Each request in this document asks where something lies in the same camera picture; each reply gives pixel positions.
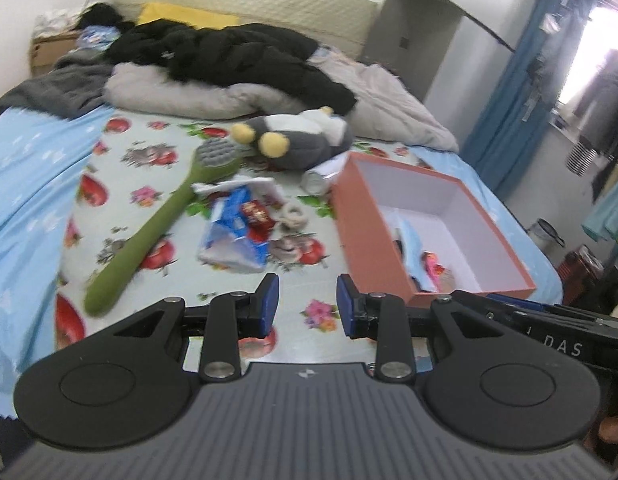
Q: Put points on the light blue star sheet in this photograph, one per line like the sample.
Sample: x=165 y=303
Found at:
x=24 y=185

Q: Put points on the fruit printed bedsheet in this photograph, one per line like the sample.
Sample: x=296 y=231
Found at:
x=154 y=160

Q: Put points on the black clothing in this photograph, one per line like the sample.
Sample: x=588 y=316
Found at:
x=106 y=15

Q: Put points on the white cloth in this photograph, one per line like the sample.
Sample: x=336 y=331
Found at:
x=56 y=22

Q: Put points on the grey wardrobe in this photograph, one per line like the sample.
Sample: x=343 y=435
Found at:
x=419 y=35

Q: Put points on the blue face mask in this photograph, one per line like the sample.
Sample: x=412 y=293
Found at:
x=411 y=240

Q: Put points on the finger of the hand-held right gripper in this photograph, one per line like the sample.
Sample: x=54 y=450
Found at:
x=529 y=305
x=481 y=305

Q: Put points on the blue curtain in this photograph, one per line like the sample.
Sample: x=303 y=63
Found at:
x=519 y=110

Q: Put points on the red snack packet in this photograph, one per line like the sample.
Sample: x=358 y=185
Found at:
x=255 y=214

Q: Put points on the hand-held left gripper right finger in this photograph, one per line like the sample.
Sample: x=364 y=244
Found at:
x=346 y=305

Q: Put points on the yellow pillow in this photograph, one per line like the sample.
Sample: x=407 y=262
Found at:
x=184 y=16

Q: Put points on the blue plastic packet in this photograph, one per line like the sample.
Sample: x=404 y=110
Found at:
x=99 y=36

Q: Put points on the black jacket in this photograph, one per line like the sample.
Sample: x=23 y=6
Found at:
x=229 y=55

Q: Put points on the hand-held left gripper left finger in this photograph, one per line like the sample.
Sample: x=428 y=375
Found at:
x=266 y=305

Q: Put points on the grey penguin plush toy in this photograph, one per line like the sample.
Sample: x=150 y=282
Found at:
x=299 y=142

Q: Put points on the clear bag with pink contents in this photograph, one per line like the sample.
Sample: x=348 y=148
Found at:
x=434 y=266

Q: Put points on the person's right hand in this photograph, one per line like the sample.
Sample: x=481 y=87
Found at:
x=615 y=422

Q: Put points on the green plush brush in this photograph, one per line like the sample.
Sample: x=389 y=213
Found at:
x=149 y=230

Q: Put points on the metal bin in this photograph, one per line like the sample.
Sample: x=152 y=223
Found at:
x=545 y=232

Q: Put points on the hanging clothes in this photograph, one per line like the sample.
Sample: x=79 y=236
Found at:
x=604 y=110

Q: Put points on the light grey duvet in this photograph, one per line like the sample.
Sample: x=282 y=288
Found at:
x=179 y=95

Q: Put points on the dark grey blanket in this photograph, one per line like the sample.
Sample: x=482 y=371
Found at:
x=54 y=90

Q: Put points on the white can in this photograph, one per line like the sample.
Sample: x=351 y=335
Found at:
x=319 y=177

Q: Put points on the beige padded headboard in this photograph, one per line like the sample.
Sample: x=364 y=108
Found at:
x=264 y=0

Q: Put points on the cardboard box nightstand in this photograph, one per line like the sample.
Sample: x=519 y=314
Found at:
x=46 y=55

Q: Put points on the orange cardboard box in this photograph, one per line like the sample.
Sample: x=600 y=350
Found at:
x=369 y=240

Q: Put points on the blue white snack packet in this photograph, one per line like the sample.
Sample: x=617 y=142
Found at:
x=231 y=245

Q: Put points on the white paper packet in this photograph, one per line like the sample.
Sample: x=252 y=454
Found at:
x=261 y=187

